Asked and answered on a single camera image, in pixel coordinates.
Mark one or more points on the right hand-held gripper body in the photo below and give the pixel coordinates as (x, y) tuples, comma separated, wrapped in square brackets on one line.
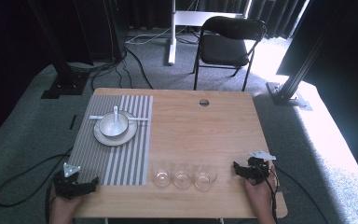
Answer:
[(257, 169)]

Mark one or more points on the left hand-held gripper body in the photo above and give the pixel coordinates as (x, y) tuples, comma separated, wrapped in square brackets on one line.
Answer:
[(66, 186)]

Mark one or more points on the person's left hand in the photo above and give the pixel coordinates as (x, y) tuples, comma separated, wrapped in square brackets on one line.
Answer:
[(62, 208)]

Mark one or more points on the person's right hand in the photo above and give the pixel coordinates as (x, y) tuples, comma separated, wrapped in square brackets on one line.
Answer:
[(261, 199)]

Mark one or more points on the clear glass cup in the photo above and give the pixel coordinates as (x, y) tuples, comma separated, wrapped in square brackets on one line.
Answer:
[(162, 177), (182, 179), (204, 179)]

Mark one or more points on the grey striped placemat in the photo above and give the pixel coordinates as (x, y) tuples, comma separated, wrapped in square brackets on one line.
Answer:
[(112, 140)]

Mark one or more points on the white plate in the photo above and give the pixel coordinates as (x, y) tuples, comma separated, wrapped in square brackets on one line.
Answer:
[(115, 138)]

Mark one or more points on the white bowl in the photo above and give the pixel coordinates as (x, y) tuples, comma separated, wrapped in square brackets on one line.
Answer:
[(108, 127)]

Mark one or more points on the small black floor strip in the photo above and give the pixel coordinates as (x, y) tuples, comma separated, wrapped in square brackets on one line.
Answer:
[(72, 122)]

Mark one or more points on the white ceramic spoon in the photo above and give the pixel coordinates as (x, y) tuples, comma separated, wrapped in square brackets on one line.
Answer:
[(116, 122)]

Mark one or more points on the white chopsticks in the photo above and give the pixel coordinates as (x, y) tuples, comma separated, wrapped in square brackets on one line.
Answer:
[(140, 118)]

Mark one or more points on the black stand with base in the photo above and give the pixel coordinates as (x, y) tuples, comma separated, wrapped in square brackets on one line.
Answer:
[(65, 74)]

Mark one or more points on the black folding chair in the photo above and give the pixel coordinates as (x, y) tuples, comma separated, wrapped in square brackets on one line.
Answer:
[(227, 46)]

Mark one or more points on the metal stand with base plate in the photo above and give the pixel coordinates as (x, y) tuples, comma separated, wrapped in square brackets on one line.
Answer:
[(289, 90)]

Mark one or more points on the white desk frame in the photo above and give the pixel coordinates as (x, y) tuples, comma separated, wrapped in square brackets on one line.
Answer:
[(180, 18)]

